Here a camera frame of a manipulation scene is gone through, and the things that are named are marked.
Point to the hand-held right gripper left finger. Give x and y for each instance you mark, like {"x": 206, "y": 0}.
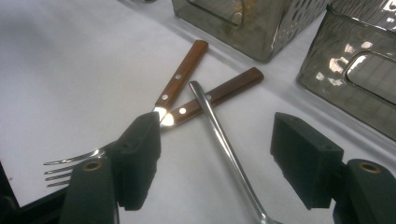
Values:
{"x": 137, "y": 161}

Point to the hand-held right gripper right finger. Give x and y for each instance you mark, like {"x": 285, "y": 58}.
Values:
{"x": 306, "y": 161}

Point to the smoky clear plastic bin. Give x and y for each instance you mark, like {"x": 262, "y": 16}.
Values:
{"x": 249, "y": 37}
{"x": 327, "y": 62}

